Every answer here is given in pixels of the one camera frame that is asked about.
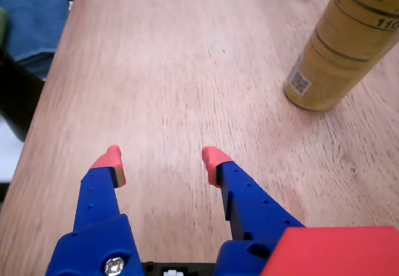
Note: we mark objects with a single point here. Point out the black chair part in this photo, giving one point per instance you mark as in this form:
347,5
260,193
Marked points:
15,101

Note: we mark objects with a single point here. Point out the green object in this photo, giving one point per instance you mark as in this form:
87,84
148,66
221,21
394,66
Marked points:
2,23

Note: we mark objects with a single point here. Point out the yellow drink can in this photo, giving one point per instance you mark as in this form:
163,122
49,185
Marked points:
339,48

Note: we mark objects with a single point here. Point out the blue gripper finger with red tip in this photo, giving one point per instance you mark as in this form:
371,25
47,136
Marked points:
255,210
93,226

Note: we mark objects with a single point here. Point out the blue denim cloth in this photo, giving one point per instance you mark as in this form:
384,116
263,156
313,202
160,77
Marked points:
31,30

